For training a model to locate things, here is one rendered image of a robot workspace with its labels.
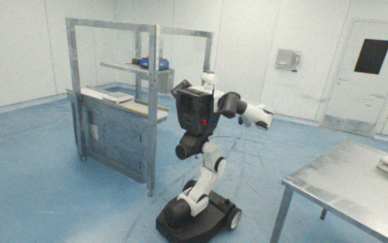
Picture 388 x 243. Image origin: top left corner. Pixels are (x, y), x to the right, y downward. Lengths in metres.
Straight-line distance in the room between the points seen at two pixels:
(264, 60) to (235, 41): 0.75
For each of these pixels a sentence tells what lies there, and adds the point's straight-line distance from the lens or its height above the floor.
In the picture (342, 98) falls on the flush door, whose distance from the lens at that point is 5.45.
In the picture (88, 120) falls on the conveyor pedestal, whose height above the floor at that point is 0.53.
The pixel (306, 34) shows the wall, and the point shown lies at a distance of 5.26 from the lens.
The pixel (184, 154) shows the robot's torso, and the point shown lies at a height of 0.83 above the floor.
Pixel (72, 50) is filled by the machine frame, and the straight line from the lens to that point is 2.74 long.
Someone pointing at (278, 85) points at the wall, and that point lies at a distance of 5.33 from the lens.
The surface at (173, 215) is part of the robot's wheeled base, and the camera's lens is 1.83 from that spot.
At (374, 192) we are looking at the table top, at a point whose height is 0.86.
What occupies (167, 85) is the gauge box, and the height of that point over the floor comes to 1.13.
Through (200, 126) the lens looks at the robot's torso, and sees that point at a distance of 1.48.
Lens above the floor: 1.59
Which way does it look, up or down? 21 degrees down
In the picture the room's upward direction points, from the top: 5 degrees clockwise
